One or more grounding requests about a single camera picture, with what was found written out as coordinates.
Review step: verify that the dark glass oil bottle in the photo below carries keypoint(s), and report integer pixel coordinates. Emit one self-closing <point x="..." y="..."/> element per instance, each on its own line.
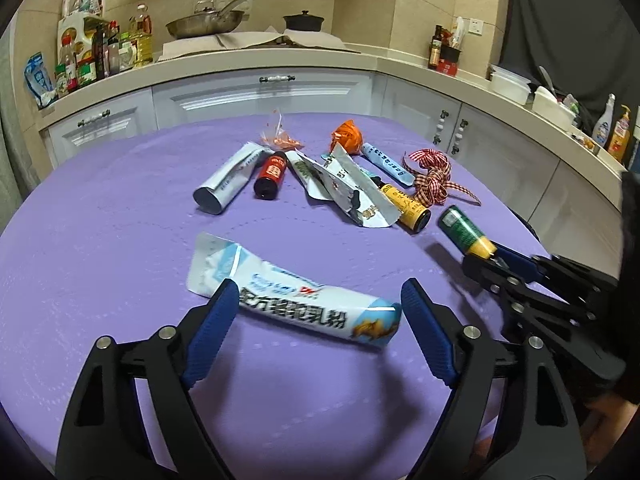
<point x="435" y="52"/>

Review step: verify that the blue white stick sachet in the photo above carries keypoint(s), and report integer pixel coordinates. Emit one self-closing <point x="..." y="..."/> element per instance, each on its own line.
<point x="387" y="165"/>

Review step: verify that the white lidded container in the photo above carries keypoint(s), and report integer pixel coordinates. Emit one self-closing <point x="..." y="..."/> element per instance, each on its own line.
<point x="509" y="86"/>

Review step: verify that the cardboard sheet on stove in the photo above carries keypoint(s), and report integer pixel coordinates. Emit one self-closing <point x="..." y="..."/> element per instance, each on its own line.
<point x="240" y="42"/>

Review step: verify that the white wall socket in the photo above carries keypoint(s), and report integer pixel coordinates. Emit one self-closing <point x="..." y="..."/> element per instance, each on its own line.
<point x="222" y="1"/>
<point x="476" y="26"/>

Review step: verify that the red box holder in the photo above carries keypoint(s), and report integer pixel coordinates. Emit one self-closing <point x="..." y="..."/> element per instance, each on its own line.
<point x="451" y="62"/>

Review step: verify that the white open container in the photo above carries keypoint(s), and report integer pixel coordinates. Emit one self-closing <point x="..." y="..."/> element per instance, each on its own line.
<point x="552" y="110"/>

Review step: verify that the white spray bottle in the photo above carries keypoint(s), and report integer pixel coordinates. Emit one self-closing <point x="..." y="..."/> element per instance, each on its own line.
<point x="602" y="125"/>

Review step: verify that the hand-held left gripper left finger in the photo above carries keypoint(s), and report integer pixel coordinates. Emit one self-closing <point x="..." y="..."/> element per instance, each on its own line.
<point x="210" y="332"/>

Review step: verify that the red plaid ribbon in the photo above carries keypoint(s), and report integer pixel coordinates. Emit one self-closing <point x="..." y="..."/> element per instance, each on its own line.
<point x="432" y="177"/>

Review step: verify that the white packet in holder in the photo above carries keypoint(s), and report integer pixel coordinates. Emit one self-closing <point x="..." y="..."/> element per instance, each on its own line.
<point x="457" y="32"/>

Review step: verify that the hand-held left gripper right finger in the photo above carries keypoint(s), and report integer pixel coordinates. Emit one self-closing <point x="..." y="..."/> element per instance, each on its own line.
<point x="430" y="332"/>

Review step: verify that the blue white bag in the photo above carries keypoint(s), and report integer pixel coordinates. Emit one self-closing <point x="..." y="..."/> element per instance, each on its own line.
<point x="39" y="80"/>

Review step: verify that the green tube with yellow cap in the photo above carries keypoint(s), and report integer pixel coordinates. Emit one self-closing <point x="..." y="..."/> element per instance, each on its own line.
<point x="465" y="232"/>

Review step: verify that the orange soap bottle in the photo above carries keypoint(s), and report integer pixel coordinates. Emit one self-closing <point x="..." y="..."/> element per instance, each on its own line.
<point x="619" y="135"/>

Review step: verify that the purple tablecloth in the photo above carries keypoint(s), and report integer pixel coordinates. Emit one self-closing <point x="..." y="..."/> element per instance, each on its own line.
<point x="125" y="240"/>

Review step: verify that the grey utensil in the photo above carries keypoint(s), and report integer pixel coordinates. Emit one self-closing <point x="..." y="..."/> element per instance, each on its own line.
<point x="546" y="80"/>

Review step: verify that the dark curtain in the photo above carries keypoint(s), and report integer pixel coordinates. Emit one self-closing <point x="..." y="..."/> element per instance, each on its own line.
<point x="565" y="25"/>

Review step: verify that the steel frying pan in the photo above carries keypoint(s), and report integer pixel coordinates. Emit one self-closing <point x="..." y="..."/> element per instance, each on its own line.
<point x="200" y="25"/>

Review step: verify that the group of condiment bottles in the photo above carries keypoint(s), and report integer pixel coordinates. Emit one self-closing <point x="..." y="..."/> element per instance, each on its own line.
<point x="100" y="55"/>

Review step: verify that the white sachet with green print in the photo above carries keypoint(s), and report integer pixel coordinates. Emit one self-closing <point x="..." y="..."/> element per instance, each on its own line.
<point x="302" y="170"/>

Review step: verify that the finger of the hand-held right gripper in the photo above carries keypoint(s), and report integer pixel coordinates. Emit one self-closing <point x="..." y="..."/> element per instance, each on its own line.
<point x="520" y="265"/>
<point x="482" y="272"/>

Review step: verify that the torn silver packet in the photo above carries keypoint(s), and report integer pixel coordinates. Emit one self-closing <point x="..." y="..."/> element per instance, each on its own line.
<point x="360" y="195"/>

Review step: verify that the wide white cabinet door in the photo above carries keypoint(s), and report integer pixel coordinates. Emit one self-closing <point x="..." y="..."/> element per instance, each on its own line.
<point x="260" y="102"/>

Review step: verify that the white tube packet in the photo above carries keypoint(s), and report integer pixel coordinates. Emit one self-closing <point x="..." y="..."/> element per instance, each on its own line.
<point x="227" y="180"/>

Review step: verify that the black lidded pot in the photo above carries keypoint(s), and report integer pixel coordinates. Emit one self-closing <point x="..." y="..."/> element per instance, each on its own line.
<point x="303" y="21"/>

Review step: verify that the clear orange printed wrapper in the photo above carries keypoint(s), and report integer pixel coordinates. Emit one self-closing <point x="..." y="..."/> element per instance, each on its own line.
<point x="277" y="135"/>

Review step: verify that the white blue milk powder sachet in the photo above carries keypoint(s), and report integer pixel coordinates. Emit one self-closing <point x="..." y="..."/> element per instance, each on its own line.
<point x="300" y="300"/>

